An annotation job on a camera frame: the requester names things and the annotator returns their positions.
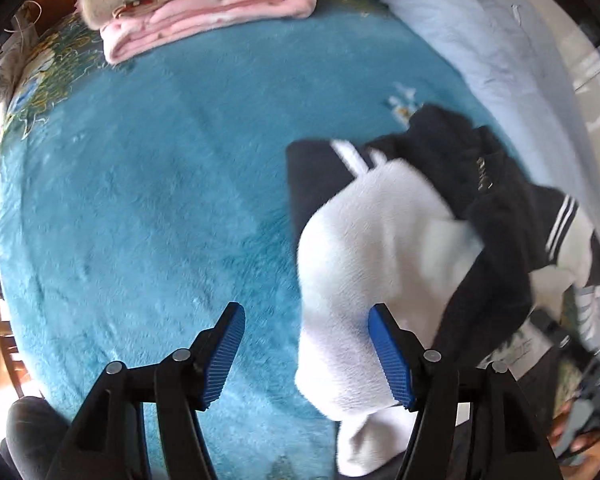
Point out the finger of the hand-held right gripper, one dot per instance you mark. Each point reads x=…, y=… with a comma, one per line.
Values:
x=555, y=332

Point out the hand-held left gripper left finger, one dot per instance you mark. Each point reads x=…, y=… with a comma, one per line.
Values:
x=221, y=360

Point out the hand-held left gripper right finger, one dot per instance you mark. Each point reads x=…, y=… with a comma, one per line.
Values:
x=390, y=355

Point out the black and white jacket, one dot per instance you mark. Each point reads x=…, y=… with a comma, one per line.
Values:
x=380, y=240

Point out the person's right hand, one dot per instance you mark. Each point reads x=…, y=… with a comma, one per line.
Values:
x=580, y=460

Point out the teal plush blanket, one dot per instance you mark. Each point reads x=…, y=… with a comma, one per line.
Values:
x=155, y=200

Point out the person's leg in dark trousers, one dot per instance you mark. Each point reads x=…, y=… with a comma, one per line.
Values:
x=32, y=440

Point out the wooden furniture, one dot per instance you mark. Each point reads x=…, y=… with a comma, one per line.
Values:
x=0, y=350

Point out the light blue quilt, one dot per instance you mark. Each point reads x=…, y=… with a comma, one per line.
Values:
x=480, y=40

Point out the folded pink blanket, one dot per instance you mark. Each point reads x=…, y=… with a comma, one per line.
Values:
x=195, y=15

